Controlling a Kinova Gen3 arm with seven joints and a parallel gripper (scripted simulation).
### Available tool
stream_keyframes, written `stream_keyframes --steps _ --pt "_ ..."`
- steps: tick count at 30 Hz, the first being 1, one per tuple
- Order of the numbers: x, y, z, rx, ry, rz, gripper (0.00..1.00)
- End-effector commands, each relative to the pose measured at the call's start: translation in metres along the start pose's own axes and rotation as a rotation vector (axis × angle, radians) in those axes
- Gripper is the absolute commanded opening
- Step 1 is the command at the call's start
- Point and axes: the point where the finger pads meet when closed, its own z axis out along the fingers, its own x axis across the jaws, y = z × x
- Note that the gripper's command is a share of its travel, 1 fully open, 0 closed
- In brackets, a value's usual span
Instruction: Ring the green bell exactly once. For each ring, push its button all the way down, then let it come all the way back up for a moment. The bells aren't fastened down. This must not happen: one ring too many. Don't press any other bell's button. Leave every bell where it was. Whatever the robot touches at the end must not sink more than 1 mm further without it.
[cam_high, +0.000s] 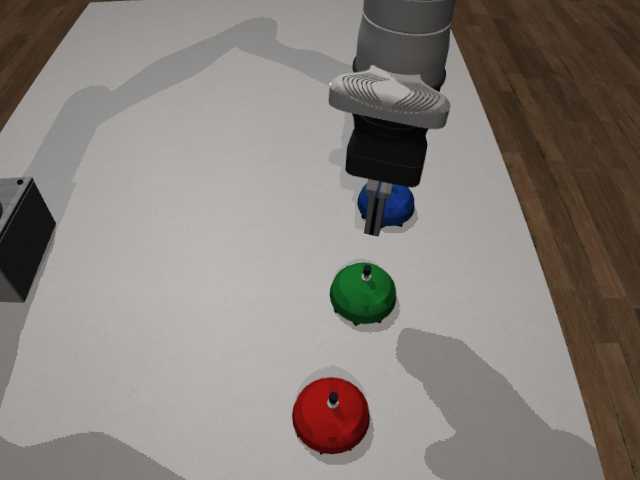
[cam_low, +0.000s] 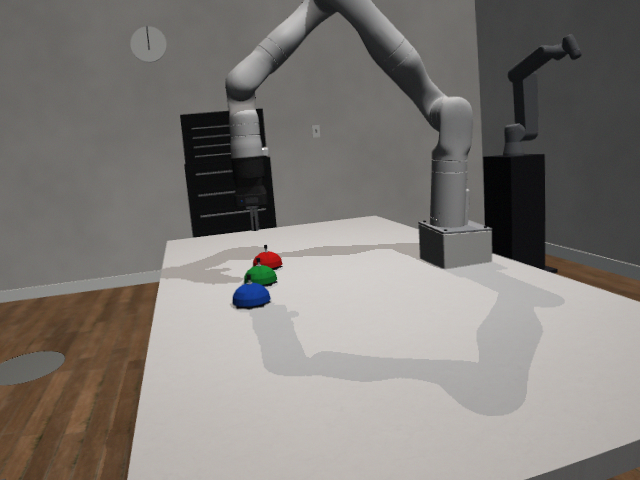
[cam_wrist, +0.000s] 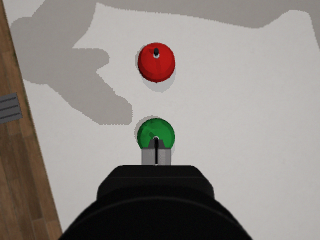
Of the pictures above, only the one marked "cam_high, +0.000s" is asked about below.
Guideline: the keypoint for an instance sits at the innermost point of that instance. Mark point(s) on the green bell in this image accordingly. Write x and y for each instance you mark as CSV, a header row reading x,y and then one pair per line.
x,y
362,295

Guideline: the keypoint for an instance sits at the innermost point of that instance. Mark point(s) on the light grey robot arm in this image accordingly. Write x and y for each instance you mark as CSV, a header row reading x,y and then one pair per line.
x,y
410,16

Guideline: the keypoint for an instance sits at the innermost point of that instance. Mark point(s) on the blue bell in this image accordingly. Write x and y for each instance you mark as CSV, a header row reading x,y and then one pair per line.
x,y
399,208

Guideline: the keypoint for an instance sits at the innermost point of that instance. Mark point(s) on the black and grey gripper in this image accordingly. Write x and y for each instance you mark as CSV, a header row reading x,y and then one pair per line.
x,y
392,70

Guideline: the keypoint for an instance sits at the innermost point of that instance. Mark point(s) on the red dome bell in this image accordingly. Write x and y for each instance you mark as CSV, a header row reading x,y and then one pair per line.
x,y
327,423

